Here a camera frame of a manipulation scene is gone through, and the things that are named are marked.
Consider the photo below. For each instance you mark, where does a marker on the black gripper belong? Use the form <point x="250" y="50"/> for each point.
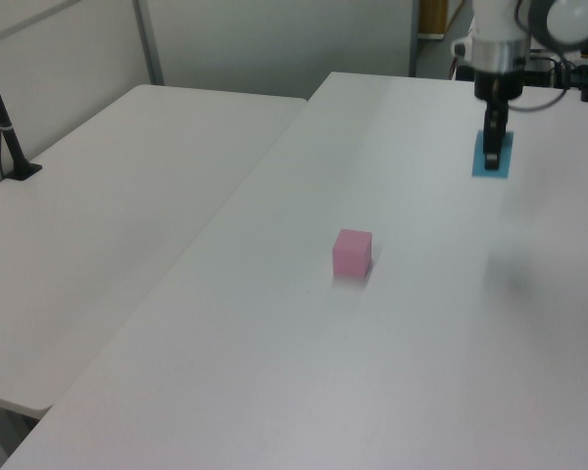
<point x="512" y="85"/>

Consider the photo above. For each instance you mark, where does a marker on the blue cube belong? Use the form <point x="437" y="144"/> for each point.
<point x="507" y="161"/>

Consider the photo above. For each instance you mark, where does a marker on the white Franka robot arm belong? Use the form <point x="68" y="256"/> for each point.
<point x="495" y="19"/>

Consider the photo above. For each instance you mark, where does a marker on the pink cube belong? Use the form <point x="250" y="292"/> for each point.
<point x="350" y="254"/>

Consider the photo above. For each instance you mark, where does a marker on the small black device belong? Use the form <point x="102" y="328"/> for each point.
<point x="463" y="73"/>

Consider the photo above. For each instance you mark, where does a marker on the black computer box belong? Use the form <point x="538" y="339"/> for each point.
<point x="539" y="73"/>

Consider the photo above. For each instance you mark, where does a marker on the brown wooden cabinet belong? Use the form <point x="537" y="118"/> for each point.
<point x="431" y="17"/>

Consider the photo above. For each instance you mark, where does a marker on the white side table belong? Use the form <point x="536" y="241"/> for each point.
<point x="103" y="220"/>

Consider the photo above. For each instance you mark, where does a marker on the white zip tie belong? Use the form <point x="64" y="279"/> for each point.
<point x="7" y="128"/>

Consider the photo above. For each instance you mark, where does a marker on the grey metal partition post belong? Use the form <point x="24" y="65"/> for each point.
<point x="149" y="44"/>
<point x="414" y="39"/>

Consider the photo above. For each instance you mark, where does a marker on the black camera pole with base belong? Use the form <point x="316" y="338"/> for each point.
<point x="24" y="171"/>

